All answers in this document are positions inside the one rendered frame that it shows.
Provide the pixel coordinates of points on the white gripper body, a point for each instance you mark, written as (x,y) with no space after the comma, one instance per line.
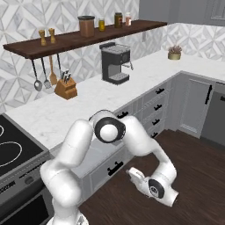
(136,176)

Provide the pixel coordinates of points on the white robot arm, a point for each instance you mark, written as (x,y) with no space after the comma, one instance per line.
(73,152)

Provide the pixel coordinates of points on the grey drawer front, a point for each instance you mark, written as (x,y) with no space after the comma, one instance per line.
(149,98)
(99,178)
(161,132)
(150,112)
(129,109)
(162,118)

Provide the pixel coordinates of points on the grey cupboard door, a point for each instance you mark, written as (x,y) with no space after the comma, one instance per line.
(192,108)

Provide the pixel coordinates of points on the wooden knife block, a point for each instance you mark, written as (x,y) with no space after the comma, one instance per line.
(66,88)

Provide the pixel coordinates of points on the black coffee machine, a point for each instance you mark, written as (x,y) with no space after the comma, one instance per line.
(114,60)

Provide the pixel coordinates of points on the grey oven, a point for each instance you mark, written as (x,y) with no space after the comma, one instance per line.
(20,202)

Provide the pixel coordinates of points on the black hob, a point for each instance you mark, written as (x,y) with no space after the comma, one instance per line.
(14,146)

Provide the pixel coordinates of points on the small potted plant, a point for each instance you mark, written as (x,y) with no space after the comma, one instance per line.
(174,54)

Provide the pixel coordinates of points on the hanging metal slotted spatula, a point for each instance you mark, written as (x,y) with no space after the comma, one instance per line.
(47,84)

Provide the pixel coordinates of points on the hanging wooden spatula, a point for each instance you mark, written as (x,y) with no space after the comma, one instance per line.
(53,78)

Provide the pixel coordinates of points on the hanging metal ladle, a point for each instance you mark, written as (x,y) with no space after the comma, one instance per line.
(37,85)

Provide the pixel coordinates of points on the hanging thin black tool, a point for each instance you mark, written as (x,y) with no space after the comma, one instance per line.
(59,66)

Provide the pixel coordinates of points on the yellow jar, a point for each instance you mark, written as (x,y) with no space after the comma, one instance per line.
(101,25)

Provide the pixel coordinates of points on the dark brown jar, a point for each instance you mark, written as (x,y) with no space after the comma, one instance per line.
(118,20)

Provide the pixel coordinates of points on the small red white shaker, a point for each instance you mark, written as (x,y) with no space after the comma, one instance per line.
(128,19)

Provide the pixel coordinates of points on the brown canister with dark lid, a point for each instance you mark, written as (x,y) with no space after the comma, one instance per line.
(86,27)

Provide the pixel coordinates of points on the wooden pepper shaker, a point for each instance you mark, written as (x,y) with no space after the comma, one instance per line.
(52,36)
(43,38)

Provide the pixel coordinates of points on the dark wooden wall shelf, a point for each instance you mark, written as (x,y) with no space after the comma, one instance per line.
(73,39)

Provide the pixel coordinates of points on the grey wall cupboards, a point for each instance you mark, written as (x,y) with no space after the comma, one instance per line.
(175,10)

